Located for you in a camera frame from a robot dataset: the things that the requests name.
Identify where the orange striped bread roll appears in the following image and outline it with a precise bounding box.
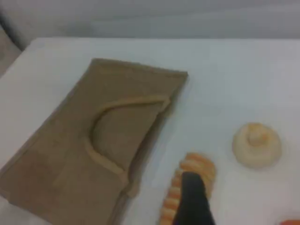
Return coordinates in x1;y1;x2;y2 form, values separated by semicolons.
159;152;217;225

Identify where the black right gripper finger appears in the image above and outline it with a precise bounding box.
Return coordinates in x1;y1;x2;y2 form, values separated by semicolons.
172;172;216;225

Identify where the cream egg yolk pastry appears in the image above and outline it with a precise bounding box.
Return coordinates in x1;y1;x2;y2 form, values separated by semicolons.
232;121;283;169

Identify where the brown burlap tote bag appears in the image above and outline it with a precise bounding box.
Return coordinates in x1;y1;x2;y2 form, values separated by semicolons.
0;58;189;225

